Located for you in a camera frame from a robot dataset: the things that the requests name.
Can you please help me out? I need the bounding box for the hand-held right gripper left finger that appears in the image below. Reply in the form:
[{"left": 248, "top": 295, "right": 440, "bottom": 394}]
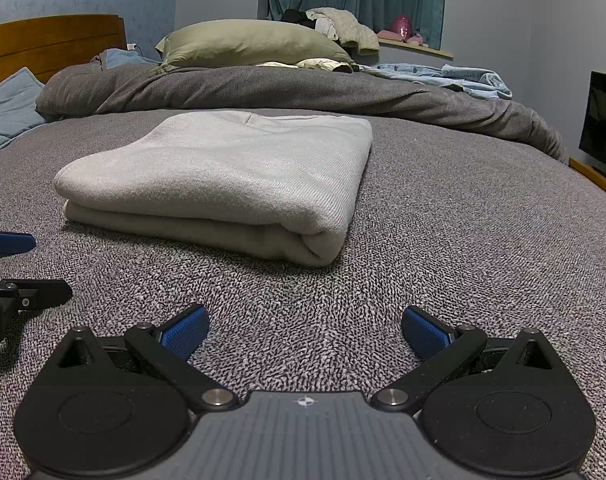
[{"left": 48, "top": 303, "right": 240, "bottom": 414}]

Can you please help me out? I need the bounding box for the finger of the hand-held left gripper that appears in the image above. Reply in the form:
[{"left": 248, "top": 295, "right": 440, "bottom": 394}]
[
  {"left": 0, "top": 227, "right": 38, "bottom": 255},
  {"left": 0, "top": 273, "right": 74, "bottom": 344}
]

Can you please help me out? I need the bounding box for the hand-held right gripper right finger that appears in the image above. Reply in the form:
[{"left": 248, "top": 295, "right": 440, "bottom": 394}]
[{"left": 371, "top": 305, "right": 560, "bottom": 412}]

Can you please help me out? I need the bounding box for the light grey knit sweater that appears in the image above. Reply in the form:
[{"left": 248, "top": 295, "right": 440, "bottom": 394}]
[{"left": 53, "top": 111, "right": 374, "bottom": 267}]

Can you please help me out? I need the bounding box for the beige crumpled clothes pile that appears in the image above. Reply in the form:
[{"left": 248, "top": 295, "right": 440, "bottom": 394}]
[{"left": 305, "top": 7, "right": 382, "bottom": 54}]

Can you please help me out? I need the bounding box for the grey speckled bed sheet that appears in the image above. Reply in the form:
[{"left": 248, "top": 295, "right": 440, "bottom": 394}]
[{"left": 0, "top": 107, "right": 606, "bottom": 480}]

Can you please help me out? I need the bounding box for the blue quilted pillow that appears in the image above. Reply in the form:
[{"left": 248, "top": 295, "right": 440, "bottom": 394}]
[{"left": 0, "top": 67, "right": 50, "bottom": 161}]

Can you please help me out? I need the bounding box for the wooden headboard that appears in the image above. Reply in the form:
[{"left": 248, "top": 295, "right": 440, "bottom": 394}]
[{"left": 0, "top": 14, "right": 127, "bottom": 94}]

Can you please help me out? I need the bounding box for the blue cloth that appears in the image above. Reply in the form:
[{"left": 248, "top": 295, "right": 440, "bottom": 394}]
[{"left": 90, "top": 48, "right": 158, "bottom": 72}]

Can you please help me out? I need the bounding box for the wooden television stand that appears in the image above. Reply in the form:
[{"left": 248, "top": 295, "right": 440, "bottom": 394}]
[{"left": 568, "top": 156, "right": 606, "bottom": 197}]

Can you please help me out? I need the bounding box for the light blue denim shirt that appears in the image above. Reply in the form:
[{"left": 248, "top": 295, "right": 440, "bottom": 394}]
[{"left": 357, "top": 61, "right": 513, "bottom": 101}]

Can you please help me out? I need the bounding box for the dark grey duvet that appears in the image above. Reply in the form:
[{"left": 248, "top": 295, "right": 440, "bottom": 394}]
[{"left": 35, "top": 62, "right": 570, "bottom": 165}]

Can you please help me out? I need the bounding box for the black television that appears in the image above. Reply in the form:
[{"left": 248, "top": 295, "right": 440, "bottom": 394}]
[{"left": 578, "top": 71, "right": 606, "bottom": 189}]

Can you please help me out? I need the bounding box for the wooden windowsill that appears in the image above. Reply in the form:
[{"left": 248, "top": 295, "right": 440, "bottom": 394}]
[{"left": 375, "top": 35, "right": 455, "bottom": 60}]

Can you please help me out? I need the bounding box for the cream cloth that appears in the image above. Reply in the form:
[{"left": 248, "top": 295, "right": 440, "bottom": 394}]
[{"left": 255, "top": 58, "right": 355, "bottom": 74}]

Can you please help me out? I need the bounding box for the olive green pillow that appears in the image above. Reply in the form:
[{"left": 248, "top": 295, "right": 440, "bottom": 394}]
[{"left": 155, "top": 19, "right": 357, "bottom": 70}]

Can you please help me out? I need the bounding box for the pink round ornament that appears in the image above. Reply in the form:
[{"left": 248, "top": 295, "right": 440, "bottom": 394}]
[{"left": 391, "top": 15, "right": 415, "bottom": 42}]

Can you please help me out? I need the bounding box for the black cloth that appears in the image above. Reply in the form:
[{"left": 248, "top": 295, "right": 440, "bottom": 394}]
[{"left": 281, "top": 8, "right": 320, "bottom": 29}]

